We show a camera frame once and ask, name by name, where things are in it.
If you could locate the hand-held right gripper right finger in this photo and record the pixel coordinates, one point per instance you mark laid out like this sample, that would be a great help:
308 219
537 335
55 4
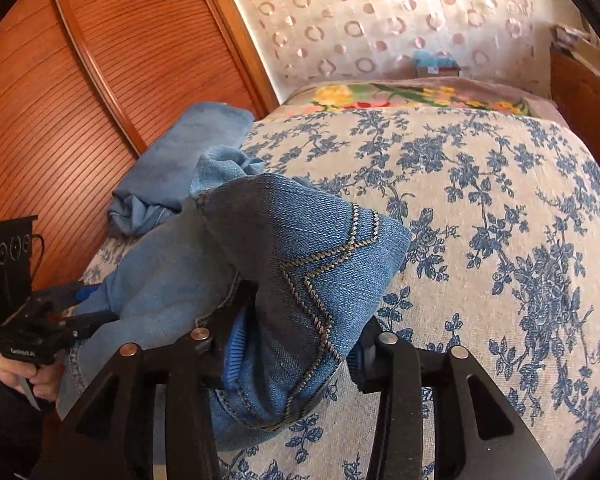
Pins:
365 365

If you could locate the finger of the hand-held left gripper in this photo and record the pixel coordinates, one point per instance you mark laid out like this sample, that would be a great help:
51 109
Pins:
90 323
65 296

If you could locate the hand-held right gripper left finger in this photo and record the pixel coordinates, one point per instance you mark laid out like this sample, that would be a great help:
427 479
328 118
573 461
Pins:
235 355

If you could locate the dark blue denim pants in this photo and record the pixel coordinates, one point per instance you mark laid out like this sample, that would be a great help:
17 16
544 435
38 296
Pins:
305 240

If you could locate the light blue denim pants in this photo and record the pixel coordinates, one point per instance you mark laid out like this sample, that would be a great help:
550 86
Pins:
190 150

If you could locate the person's left forearm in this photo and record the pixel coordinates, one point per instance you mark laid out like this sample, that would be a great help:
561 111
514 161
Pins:
0 435

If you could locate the person's left hand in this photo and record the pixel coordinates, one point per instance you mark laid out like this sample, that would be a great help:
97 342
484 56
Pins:
10 372

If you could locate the blue floral bedspread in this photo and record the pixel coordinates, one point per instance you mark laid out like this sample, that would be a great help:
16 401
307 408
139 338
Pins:
480 235

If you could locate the wooden louvered wardrobe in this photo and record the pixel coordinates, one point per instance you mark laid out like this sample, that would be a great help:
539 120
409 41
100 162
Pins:
105 85

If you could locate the colourful floral pillow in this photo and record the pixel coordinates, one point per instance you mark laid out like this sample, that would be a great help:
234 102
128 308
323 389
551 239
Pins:
380 95

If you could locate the small cardboard box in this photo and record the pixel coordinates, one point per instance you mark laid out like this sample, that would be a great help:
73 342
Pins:
437 73

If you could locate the blue crumpled bag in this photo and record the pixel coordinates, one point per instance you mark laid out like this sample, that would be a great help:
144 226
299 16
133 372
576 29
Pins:
430 58

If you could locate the wooden cabinet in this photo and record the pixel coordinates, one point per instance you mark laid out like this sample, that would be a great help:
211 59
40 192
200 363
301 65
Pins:
585 90

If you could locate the sheer curtain with circles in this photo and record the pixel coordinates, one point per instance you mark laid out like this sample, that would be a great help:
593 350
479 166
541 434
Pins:
380 10

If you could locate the stack of papers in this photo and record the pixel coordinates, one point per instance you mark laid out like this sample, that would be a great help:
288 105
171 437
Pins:
570 36

